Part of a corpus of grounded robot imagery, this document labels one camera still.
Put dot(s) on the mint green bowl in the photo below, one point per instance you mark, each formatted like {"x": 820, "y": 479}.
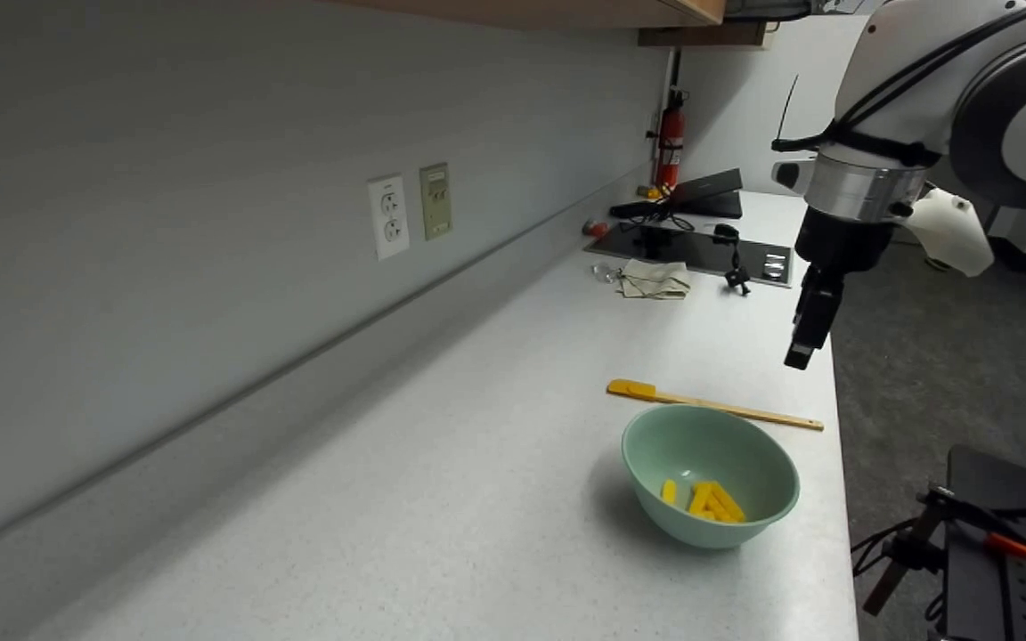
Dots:
{"x": 707, "y": 447}

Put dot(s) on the black small clip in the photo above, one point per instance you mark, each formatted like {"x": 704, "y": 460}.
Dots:
{"x": 737, "y": 271}

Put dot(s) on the black perforated board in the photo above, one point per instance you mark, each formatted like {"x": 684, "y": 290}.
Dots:
{"x": 986, "y": 584}

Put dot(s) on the black tripod clamp orange handle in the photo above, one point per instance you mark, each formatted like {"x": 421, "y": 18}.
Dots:
{"x": 925, "y": 540}

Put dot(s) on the beige folded cloth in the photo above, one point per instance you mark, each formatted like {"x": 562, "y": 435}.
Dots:
{"x": 639, "y": 278}

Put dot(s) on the red fire extinguisher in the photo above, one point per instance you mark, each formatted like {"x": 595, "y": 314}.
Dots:
{"x": 666, "y": 134}

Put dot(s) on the beige wall switch plate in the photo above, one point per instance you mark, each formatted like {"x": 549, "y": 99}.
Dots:
{"x": 437, "y": 200}

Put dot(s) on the yellow spatula wooden handle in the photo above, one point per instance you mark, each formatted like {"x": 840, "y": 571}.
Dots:
{"x": 658, "y": 396}

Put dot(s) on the white wall outlet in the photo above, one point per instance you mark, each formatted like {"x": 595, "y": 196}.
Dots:
{"x": 389, "y": 214}

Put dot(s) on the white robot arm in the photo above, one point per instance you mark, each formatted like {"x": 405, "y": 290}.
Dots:
{"x": 931, "y": 117}

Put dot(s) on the yellow food pieces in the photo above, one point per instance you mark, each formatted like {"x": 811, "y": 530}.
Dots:
{"x": 707, "y": 500}

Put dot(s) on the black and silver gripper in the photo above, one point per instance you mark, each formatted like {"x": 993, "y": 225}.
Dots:
{"x": 852, "y": 200}

